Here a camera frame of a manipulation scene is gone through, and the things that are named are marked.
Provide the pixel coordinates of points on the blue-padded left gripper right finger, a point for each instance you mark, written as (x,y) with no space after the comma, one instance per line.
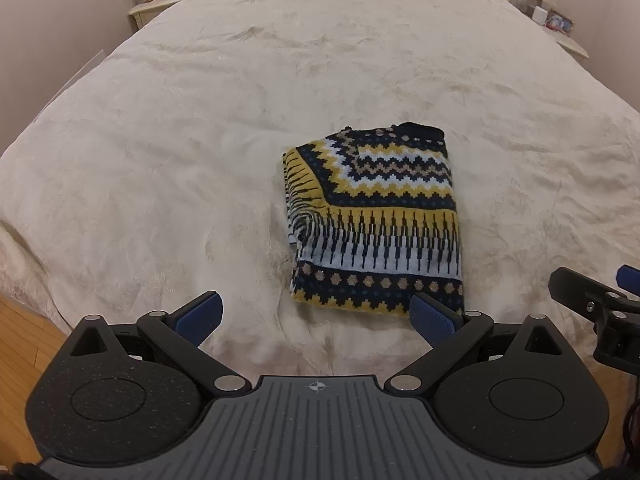
(452,337)

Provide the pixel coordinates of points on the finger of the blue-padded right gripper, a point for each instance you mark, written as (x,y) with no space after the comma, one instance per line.
(596,302)
(628,278)

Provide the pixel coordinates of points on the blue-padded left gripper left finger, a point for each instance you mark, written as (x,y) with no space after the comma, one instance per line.
(176,337)

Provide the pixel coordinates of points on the navy yellow patterned knit sweater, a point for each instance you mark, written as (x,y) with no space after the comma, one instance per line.
(372,220)

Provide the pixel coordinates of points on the cream textured bedspread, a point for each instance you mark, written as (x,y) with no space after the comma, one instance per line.
(159,175)

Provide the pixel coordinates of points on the cream right nightstand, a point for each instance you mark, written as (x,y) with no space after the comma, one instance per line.
(568,44)

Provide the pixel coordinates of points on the cream nightstand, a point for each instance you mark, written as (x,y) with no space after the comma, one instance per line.
(143,13)
(568,44)

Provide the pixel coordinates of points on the right framed photo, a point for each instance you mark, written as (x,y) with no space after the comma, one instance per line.
(558,22)

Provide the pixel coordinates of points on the white box on nightstand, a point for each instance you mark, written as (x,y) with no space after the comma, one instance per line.
(540,15)

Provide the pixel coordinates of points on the cream left nightstand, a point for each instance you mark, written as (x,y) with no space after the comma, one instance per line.
(143,13)

